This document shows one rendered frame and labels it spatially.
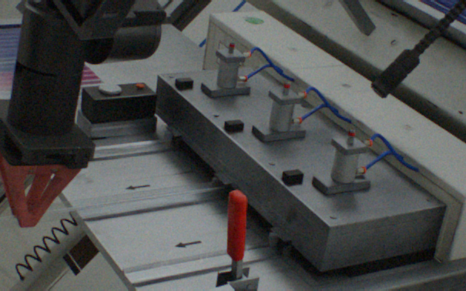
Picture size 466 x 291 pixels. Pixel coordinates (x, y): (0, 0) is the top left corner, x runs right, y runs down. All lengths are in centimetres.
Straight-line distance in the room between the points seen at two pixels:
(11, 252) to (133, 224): 294
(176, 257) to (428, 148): 28
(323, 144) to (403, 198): 12
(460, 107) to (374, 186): 16
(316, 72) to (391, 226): 28
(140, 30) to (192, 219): 19
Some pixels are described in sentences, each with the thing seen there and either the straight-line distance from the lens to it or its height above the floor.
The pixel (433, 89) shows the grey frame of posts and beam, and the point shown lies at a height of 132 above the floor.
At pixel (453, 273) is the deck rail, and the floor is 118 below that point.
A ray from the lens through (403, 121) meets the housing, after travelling 104.
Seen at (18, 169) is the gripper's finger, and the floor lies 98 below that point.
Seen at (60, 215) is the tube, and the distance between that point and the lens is 92.
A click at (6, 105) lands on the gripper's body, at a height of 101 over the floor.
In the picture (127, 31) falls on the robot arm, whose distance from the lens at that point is 86.
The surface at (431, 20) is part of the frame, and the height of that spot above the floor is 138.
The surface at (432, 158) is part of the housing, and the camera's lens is 97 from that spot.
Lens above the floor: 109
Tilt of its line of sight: 2 degrees up
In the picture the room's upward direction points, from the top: 44 degrees clockwise
